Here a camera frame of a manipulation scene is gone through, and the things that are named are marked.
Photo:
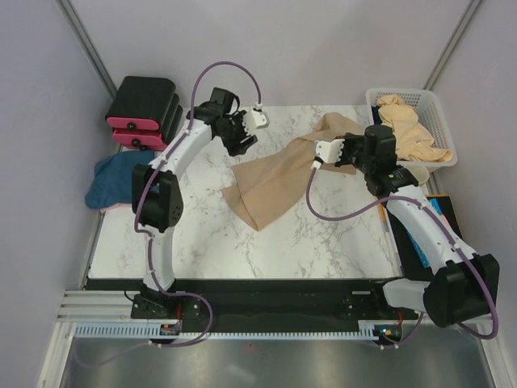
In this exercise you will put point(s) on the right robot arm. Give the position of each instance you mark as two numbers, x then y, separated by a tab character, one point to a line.
464	284

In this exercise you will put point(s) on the upper black pink drawer box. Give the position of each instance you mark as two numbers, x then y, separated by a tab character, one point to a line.
137	87

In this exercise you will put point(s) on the white cable duct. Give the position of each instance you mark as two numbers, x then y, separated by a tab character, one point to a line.
161	331

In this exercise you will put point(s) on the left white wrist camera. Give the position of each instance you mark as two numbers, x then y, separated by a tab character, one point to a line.
255	119

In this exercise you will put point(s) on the white plastic basket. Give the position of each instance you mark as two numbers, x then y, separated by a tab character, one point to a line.
430	115

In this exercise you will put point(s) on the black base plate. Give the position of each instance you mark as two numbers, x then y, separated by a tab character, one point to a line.
309	305

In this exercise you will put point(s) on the lower black pink drawer box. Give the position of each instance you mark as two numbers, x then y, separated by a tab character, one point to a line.
161	129

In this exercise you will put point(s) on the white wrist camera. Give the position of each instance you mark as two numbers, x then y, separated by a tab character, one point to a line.
255	119
327	152

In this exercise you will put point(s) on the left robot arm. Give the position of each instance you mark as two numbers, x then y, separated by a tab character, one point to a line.
157	201

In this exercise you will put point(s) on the yellow mug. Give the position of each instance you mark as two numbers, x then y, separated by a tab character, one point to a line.
421	174

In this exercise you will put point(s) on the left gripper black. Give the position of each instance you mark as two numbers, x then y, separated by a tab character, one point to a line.
235	149

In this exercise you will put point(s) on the black pink drawer box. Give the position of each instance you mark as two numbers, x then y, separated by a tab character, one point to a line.
137	87
161	129

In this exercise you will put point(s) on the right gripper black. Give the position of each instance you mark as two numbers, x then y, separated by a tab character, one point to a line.
349	140

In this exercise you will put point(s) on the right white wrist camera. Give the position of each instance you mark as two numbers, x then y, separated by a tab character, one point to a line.
327	152

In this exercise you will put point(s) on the pink cloth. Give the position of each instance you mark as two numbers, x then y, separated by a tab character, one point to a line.
115	206

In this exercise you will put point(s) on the light yellow t shirt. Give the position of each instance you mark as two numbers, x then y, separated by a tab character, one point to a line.
413	141

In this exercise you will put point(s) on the blue storey treehouse book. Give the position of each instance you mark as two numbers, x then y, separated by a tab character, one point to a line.
421	255

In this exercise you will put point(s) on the blue t shirt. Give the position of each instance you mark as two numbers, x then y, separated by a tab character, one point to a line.
112	182

